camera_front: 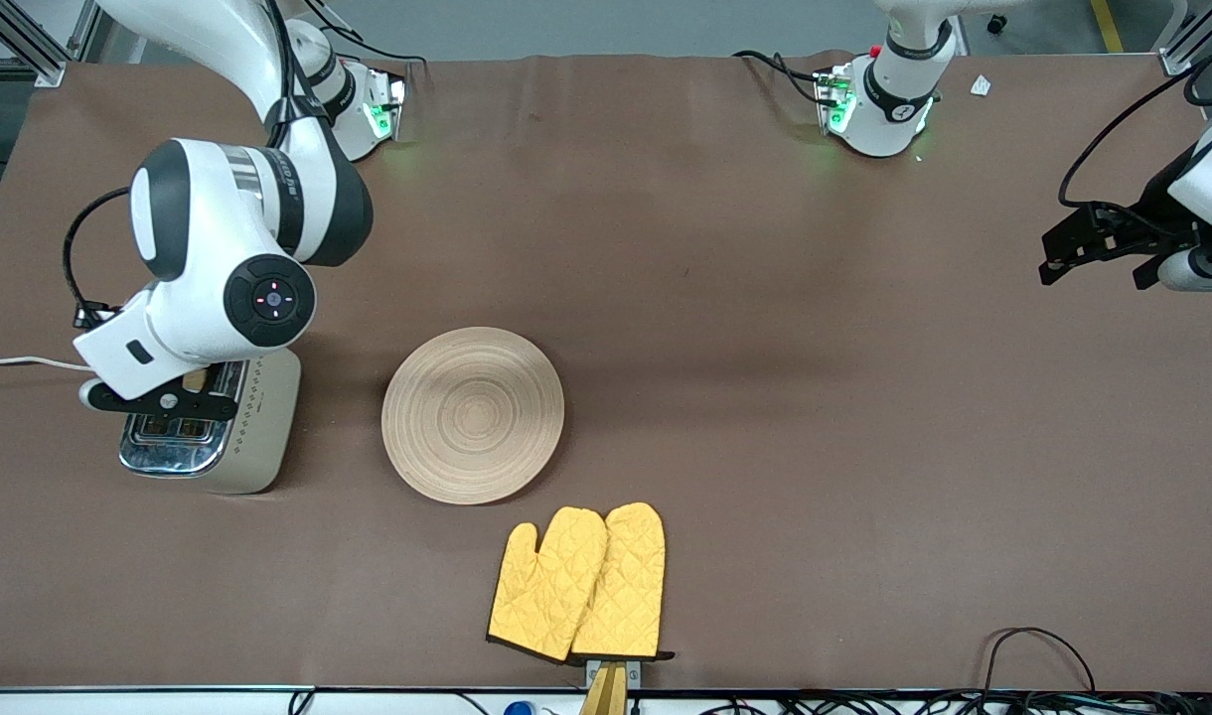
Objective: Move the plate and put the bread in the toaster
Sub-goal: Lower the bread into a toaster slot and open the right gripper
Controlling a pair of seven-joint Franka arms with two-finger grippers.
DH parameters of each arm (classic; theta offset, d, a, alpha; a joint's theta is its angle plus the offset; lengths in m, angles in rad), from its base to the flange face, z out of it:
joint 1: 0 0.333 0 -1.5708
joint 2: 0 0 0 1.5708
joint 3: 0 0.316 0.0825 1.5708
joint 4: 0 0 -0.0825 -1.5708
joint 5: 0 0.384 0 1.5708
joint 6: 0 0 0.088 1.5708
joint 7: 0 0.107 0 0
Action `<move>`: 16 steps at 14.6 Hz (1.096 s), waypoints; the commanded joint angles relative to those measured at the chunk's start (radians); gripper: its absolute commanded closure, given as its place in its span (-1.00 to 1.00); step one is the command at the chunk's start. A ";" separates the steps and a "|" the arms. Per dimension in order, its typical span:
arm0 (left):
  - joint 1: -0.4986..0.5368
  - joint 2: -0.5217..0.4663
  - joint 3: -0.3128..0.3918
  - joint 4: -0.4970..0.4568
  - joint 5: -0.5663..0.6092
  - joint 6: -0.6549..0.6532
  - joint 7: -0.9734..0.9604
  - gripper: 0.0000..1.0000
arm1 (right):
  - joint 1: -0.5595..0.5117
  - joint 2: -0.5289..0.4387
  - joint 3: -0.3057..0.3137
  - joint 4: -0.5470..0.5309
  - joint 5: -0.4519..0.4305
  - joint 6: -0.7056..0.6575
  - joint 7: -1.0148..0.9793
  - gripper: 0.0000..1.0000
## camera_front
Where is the round wooden plate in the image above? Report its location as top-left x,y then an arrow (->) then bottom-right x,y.
381,327 -> 565,505

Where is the chrome and cream toaster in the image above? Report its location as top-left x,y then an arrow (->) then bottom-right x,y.
119,348 -> 302,496

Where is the brown table cover mat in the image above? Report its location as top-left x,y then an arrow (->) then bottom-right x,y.
0,52 -> 1212,691

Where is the yellow quilted oven mitt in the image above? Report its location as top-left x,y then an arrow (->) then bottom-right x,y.
569,501 -> 677,663
487,506 -> 609,663

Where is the white toaster power cord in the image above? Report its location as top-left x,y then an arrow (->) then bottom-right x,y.
0,355 -> 95,374

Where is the aluminium frame post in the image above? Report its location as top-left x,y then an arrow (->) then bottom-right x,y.
1157,0 -> 1212,77
0,0 -> 105,88

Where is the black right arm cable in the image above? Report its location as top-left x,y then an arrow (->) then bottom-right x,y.
263,0 -> 428,152

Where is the black left arm base cable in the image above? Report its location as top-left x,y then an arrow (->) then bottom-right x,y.
733,50 -> 831,106

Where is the looped black cable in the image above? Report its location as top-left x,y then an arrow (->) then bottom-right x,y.
982,627 -> 1097,696

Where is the black cable bundle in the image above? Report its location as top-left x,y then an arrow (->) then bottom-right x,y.
705,690 -> 1212,715

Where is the small metal bracket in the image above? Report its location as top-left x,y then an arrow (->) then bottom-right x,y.
584,659 -> 643,691

